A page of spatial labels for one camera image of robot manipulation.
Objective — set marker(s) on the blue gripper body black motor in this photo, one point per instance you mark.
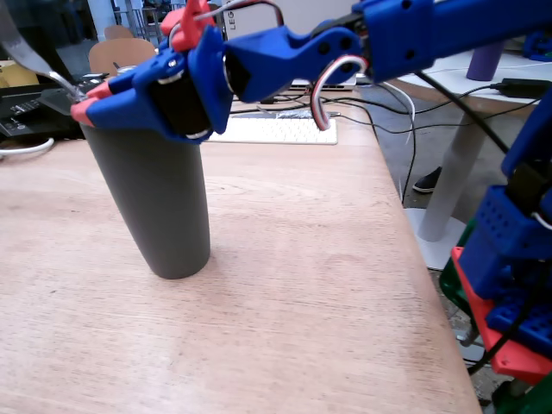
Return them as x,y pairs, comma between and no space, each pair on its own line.
142,105

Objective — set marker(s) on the silver laptop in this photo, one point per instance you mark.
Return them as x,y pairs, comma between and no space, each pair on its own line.
340,83

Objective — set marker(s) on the tall gray cup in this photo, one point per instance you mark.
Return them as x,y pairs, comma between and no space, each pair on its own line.
159,207

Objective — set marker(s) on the black shoe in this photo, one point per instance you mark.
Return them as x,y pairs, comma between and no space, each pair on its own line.
428,181

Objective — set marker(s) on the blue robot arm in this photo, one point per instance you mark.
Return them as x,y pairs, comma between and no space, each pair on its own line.
431,34

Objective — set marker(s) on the large wooden chair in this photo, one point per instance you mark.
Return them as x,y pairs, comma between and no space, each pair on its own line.
121,54

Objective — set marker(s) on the red robot base plate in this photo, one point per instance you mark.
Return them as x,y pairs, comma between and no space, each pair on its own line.
513,362

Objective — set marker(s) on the green table clamp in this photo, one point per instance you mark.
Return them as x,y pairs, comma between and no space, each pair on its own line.
453,284

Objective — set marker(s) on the white round table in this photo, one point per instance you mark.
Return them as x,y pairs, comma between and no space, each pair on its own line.
453,181

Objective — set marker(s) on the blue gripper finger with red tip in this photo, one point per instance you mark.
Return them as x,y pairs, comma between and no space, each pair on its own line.
121,114
123,82

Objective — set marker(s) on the white box with lettering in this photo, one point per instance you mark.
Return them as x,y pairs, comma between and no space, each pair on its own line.
302,13

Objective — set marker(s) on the red camera mount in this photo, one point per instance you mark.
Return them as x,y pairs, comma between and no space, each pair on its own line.
187,26

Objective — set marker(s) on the blue robot part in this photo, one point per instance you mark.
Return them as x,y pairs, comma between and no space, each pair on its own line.
539,47

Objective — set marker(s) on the cardboard box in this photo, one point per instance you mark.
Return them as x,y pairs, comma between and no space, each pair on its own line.
17,75

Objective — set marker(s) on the black power adapter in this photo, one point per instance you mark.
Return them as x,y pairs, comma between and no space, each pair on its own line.
524,87

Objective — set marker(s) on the black office device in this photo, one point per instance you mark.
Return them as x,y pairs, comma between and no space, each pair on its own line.
30,116

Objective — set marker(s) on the crumpled aluminium foil piece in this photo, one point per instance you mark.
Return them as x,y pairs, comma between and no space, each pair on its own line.
293,114

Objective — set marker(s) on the white keyboard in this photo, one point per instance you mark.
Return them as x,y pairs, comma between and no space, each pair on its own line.
280,129

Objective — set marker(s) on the small wooden chair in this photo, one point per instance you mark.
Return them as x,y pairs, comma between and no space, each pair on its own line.
117,32

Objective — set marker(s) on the purple cup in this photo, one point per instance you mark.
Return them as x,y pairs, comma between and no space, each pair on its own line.
485,62

